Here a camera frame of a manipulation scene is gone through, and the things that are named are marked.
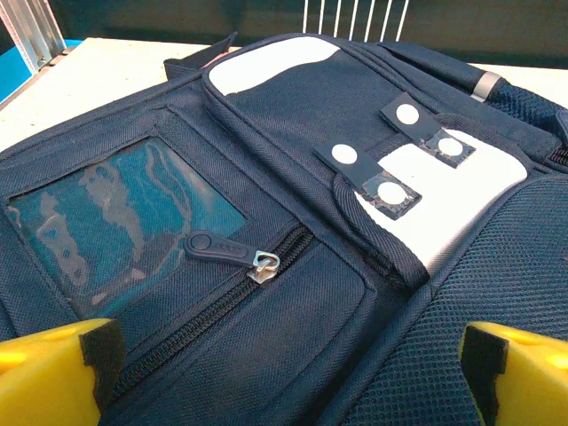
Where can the navy blue student backpack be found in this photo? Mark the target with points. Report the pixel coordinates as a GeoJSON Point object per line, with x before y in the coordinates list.
{"type": "Point", "coordinates": [284, 310]}

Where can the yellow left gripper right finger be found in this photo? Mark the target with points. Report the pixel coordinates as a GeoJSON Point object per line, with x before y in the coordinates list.
{"type": "Point", "coordinates": [532, 386]}

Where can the aluminium frame post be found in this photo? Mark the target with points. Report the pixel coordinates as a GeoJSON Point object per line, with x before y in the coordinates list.
{"type": "Point", "coordinates": [31, 31]}

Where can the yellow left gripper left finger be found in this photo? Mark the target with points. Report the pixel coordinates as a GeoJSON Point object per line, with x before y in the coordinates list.
{"type": "Point", "coordinates": [44, 381]}

